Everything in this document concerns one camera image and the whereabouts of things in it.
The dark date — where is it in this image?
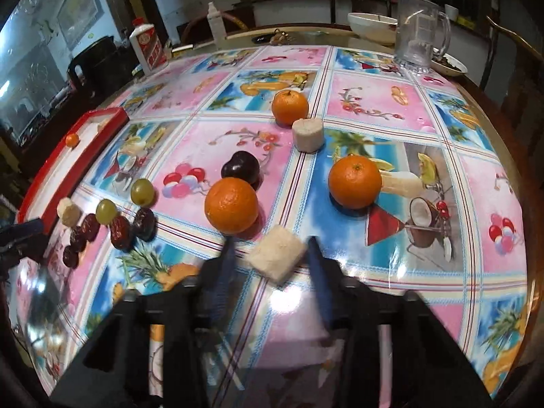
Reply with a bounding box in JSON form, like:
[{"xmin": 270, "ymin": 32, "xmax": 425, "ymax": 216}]
[
  {"xmin": 70, "ymin": 226, "xmax": 88, "ymax": 252},
  {"xmin": 62, "ymin": 245, "xmax": 79, "ymax": 269},
  {"xmin": 132, "ymin": 207, "xmax": 157, "ymax": 241}
]

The small white cake piece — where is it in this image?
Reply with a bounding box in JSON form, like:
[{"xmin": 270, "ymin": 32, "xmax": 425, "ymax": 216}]
[{"xmin": 56, "ymin": 197, "xmax": 81, "ymax": 227}]

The square white cake piece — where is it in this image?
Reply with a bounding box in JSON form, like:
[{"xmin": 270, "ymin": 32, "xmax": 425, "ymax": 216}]
[{"xmin": 245, "ymin": 226, "xmax": 307, "ymax": 285}]

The red date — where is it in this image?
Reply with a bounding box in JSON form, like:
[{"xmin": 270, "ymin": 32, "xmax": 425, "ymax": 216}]
[
  {"xmin": 110, "ymin": 215, "xmax": 132, "ymax": 252},
  {"xmin": 80, "ymin": 214, "xmax": 101, "ymax": 242}
]

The large orange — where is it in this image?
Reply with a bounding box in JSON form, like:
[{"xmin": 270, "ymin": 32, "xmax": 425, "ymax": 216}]
[{"xmin": 204, "ymin": 177, "xmax": 259, "ymax": 235}]

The green grape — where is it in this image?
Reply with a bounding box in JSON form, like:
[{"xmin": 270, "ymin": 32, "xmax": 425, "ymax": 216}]
[
  {"xmin": 130, "ymin": 178, "xmax": 155, "ymax": 207},
  {"xmin": 95, "ymin": 199, "xmax": 118, "ymax": 226}
]

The tiny orange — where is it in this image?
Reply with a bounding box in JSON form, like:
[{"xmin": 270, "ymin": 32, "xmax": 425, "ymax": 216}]
[{"xmin": 65, "ymin": 133, "xmax": 80, "ymax": 148}]

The dark purple plum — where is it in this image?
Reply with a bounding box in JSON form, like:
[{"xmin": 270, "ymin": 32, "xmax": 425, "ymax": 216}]
[{"xmin": 221, "ymin": 150, "xmax": 260, "ymax": 185}]

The long white cake piece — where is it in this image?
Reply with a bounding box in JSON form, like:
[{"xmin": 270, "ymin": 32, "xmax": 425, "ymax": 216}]
[{"xmin": 380, "ymin": 170, "xmax": 425, "ymax": 198}]

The round white cake piece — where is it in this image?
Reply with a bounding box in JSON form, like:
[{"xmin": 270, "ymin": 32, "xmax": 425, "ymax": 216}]
[{"xmin": 291, "ymin": 118, "xmax": 325, "ymax": 153}]

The small orange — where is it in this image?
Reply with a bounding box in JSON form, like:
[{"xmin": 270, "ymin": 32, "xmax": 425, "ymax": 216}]
[{"xmin": 271, "ymin": 89, "xmax": 309, "ymax": 126}]

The red rimmed white tray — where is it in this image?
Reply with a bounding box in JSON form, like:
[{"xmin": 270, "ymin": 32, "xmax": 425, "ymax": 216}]
[{"xmin": 16, "ymin": 107, "xmax": 128, "ymax": 234}]

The colourful fruit print tablecloth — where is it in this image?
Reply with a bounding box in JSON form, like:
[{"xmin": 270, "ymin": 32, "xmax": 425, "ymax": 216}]
[{"xmin": 13, "ymin": 45, "xmax": 527, "ymax": 394}]

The black chair at left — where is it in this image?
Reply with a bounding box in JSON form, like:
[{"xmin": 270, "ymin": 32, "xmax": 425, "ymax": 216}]
[{"xmin": 67, "ymin": 36, "xmax": 126, "ymax": 98}]

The white liquor bottle red label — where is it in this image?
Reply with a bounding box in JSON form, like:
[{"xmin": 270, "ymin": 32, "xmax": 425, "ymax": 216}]
[{"xmin": 129, "ymin": 18, "xmax": 167, "ymax": 75}]

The small plate with food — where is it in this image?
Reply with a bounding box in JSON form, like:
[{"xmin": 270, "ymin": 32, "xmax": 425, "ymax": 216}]
[{"xmin": 430, "ymin": 53, "xmax": 468, "ymax": 78}]

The small white spray bottle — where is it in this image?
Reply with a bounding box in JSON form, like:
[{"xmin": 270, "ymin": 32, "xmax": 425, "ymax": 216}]
[{"xmin": 206, "ymin": 2, "xmax": 227, "ymax": 47}]

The white ceramic bowl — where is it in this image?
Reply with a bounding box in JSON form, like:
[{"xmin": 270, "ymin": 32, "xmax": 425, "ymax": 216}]
[{"xmin": 347, "ymin": 12, "xmax": 397, "ymax": 46}]

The clear glass mug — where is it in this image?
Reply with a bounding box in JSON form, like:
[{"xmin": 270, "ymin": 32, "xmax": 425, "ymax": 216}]
[{"xmin": 394, "ymin": 0, "xmax": 451, "ymax": 74}]

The wooden chair at right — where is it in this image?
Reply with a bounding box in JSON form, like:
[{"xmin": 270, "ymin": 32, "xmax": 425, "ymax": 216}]
[{"xmin": 479, "ymin": 16, "xmax": 543, "ymax": 156}]

